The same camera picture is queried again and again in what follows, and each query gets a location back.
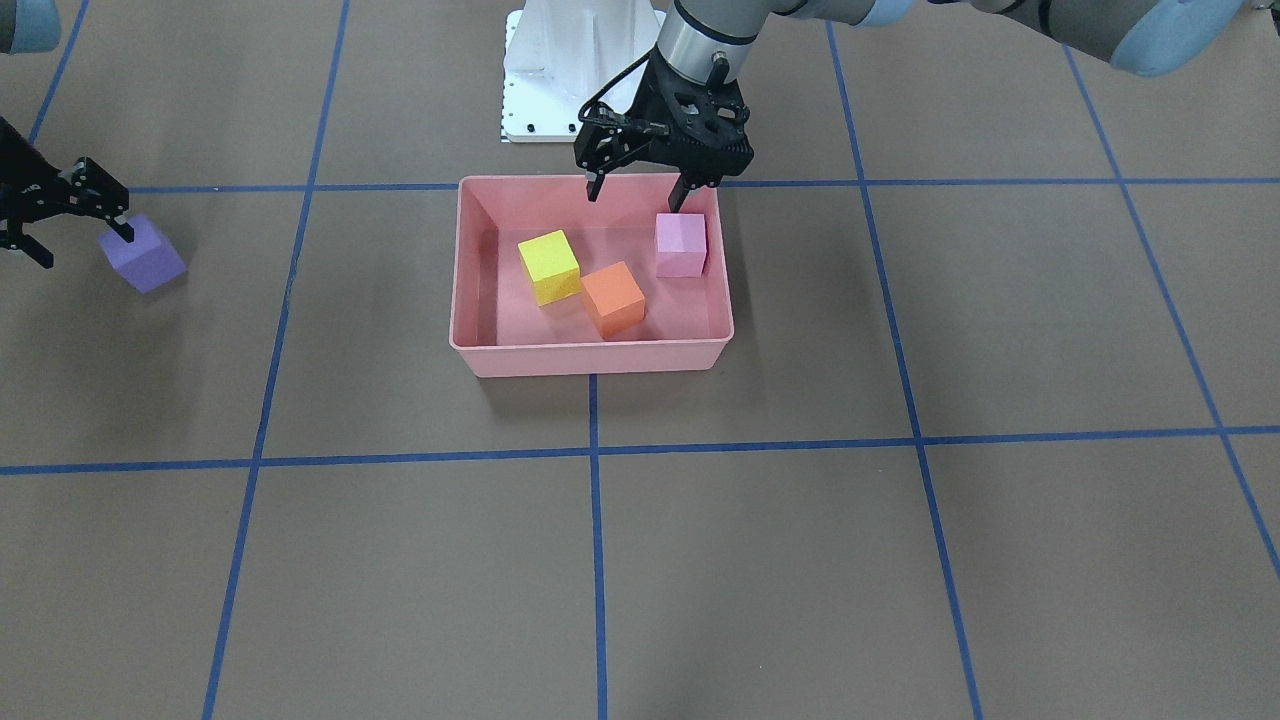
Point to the yellow foam block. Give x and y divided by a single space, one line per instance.
551 266

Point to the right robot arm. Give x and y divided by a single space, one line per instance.
30 27

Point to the pink foam block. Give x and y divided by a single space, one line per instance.
680 245

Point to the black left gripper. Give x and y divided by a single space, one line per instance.
652 108

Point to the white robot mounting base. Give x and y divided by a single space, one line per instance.
559 53

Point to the purple foam block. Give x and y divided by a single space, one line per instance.
149 261

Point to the pink plastic bin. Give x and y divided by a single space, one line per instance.
500 331

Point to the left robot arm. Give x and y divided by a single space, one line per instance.
1145 39

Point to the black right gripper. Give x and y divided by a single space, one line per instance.
22 192

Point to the orange foam block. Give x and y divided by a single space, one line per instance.
613 299

